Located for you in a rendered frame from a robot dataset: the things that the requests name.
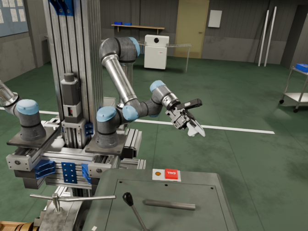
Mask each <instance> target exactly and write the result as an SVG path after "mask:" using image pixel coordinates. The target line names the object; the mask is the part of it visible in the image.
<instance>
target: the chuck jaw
mask: <svg viewBox="0 0 308 231"><path fill-rule="evenodd" d="M52 201H53V200H48V202H47V207H46V210H47V208H48V207H49V205H50V204H51V202H52ZM46 210H43V211H41V213H40V217H38V218H35V220H34V225H33V226H40V224H41V221H42V219H43V216H44V214H45V212H46Z"/></svg>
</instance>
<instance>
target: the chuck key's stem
mask: <svg viewBox="0 0 308 231"><path fill-rule="evenodd" d="M58 198H59V195H58V193H54V194H52V199H53V203H54V207H55V209H56V212H59V211H60V201H57V199H58Z"/></svg>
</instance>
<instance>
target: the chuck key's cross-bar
mask: <svg viewBox="0 0 308 231"><path fill-rule="evenodd" d="M30 197H32V198H42V199H49V200H53V199H52V196H45V195H37V194H30ZM103 199H116V195H114V196H99V197H85V198H58V199H57V201H64V202H74V201H89V200H103Z"/></svg>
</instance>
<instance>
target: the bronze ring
mask: <svg viewBox="0 0 308 231"><path fill-rule="evenodd" d="M33 225H34V222H32V223H25V224H19V225H18V226H17V227H16V228H15V230H14V231H39V226H33Z"/></svg>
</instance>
